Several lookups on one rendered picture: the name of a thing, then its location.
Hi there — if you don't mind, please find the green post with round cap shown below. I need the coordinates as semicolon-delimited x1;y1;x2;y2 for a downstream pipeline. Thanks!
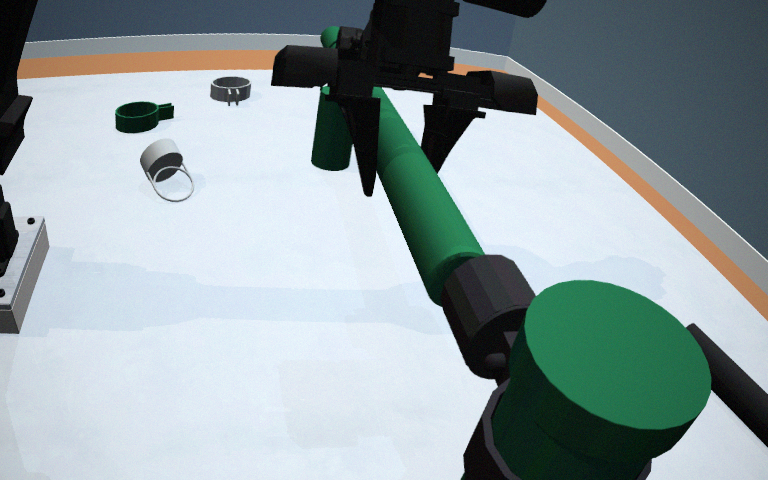
491;279;712;480

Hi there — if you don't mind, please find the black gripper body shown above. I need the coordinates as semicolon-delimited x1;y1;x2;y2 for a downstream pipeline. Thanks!
271;0;538;115

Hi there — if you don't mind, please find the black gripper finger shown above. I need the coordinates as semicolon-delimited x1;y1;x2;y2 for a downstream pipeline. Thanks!
325;94;381;197
420;104;486;174

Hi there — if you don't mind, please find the long green pipe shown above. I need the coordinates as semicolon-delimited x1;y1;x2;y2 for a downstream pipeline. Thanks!
372;87;485;307

